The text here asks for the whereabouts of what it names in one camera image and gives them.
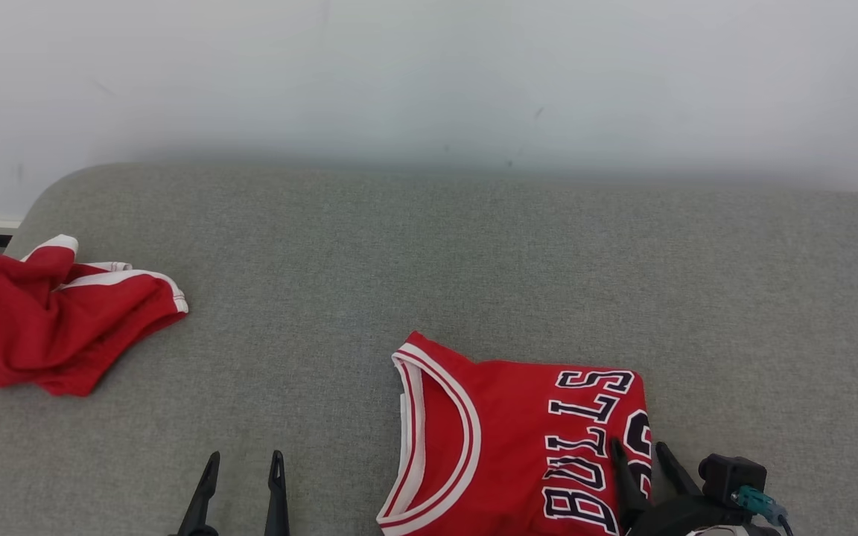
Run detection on teal cable connector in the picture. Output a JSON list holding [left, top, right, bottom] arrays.
[[730, 485, 789, 526]]

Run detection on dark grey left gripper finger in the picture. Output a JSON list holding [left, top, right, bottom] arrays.
[[174, 450, 222, 536], [263, 449, 290, 536]]

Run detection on grey fabric sofa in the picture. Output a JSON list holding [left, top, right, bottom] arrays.
[[0, 162, 858, 536]]

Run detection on red white Bulls jersey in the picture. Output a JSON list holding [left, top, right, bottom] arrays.
[[375, 331, 654, 536]]

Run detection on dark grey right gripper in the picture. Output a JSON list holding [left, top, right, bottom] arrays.
[[609, 437, 781, 536]]

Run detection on red shorts with white stripes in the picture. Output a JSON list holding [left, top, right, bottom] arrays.
[[0, 234, 190, 398]]

